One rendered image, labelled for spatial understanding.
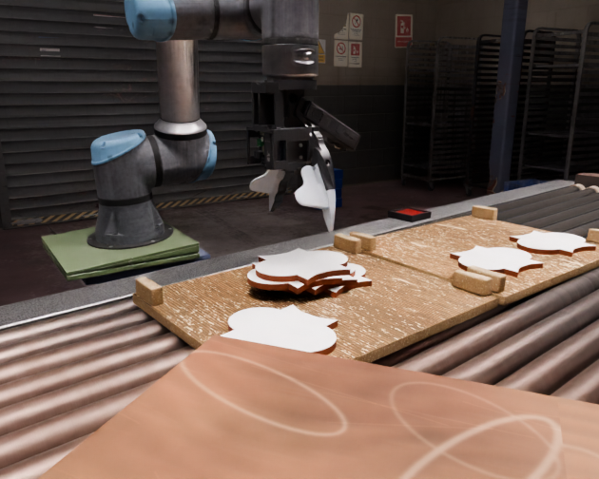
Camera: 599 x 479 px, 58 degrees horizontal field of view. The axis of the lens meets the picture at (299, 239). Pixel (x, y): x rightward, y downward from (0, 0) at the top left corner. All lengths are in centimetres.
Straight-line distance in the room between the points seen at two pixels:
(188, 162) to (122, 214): 18
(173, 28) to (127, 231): 56
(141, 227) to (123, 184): 10
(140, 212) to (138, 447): 93
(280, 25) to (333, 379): 48
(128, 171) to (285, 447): 95
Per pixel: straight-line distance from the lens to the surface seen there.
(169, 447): 33
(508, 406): 38
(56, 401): 64
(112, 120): 557
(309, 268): 79
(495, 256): 101
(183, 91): 121
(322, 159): 73
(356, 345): 66
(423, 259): 99
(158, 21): 77
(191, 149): 123
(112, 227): 124
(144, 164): 122
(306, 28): 74
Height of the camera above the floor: 123
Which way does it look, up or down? 16 degrees down
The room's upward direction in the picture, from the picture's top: straight up
